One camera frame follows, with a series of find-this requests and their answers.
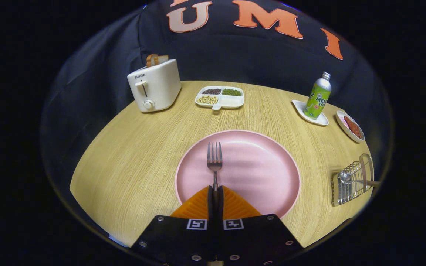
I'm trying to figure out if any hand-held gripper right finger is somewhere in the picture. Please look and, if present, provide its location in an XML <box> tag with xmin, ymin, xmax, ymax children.
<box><xmin>219</xmin><ymin>186</ymin><xmax>305</xmax><ymax>266</ymax></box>

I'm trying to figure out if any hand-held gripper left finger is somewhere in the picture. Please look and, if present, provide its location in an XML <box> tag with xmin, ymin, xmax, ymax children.
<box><xmin>130</xmin><ymin>186</ymin><xmax>216</xmax><ymax>266</ymax></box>

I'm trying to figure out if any metal fork with brown handle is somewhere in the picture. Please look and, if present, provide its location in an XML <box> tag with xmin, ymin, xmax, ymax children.
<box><xmin>207</xmin><ymin>142</ymin><xmax>223</xmax><ymax>215</ymax></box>

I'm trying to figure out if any metal spoon with brown handle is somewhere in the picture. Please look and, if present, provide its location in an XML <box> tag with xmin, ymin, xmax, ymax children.
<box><xmin>339</xmin><ymin>171</ymin><xmax>381</xmax><ymax>187</ymax></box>

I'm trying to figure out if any pink round plate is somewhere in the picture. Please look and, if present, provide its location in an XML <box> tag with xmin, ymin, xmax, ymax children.
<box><xmin>175</xmin><ymin>130</ymin><xmax>301</xmax><ymax>219</ymax></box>

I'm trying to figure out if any white divided snack dish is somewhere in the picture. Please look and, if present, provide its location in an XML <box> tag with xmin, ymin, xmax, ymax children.
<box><xmin>195</xmin><ymin>86</ymin><xmax>245</xmax><ymax>111</ymax></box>

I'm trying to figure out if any white square coaster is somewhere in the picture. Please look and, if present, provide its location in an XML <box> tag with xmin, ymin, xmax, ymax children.
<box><xmin>292</xmin><ymin>99</ymin><xmax>329</xmax><ymax>126</ymax></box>

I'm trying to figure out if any cream white toaster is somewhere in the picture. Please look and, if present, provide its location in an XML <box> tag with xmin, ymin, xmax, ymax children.
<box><xmin>127</xmin><ymin>59</ymin><xmax>182</xmax><ymax>113</ymax></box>

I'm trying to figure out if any white round food plate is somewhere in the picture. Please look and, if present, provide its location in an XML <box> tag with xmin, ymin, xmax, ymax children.
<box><xmin>336</xmin><ymin>110</ymin><xmax>365</xmax><ymax>143</ymax></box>

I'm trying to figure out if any green soda bottle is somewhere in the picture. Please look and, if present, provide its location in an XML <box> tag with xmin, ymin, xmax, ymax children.
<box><xmin>303</xmin><ymin>72</ymin><xmax>332</xmax><ymax>120</ymax></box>

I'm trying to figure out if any red meat piece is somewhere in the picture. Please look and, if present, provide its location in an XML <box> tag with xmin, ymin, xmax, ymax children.
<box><xmin>344</xmin><ymin>116</ymin><xmax>363</xmax><ymax>140</ymax></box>

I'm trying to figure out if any metal wire cutlery rack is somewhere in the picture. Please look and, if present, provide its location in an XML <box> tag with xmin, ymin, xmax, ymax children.
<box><xmin>331</xmin><ymin>153</ymin><xmax>375</xmax><ymax>207</ymax></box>

